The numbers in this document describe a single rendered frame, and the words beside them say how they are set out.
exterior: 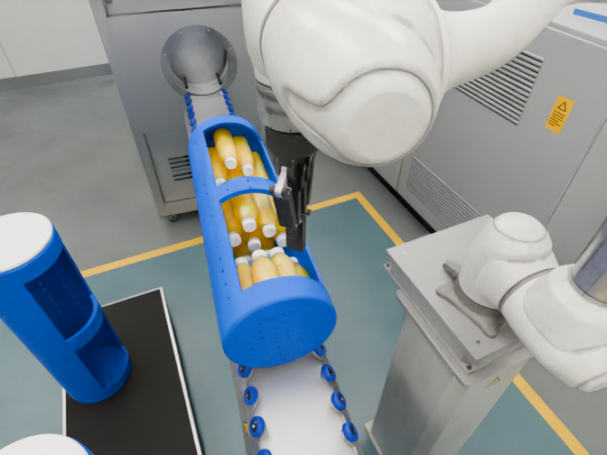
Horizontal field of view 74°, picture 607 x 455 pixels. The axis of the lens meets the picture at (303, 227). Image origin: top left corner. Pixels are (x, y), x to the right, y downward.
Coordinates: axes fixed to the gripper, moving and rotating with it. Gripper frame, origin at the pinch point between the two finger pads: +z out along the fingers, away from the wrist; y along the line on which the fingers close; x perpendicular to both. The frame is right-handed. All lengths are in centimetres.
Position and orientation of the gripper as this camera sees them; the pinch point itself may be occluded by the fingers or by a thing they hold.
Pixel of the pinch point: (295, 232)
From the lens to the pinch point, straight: 65.4
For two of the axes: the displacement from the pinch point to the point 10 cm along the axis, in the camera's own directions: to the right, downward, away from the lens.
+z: 0.0, 7.2, 6.9
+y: -3.5, 6.5, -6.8
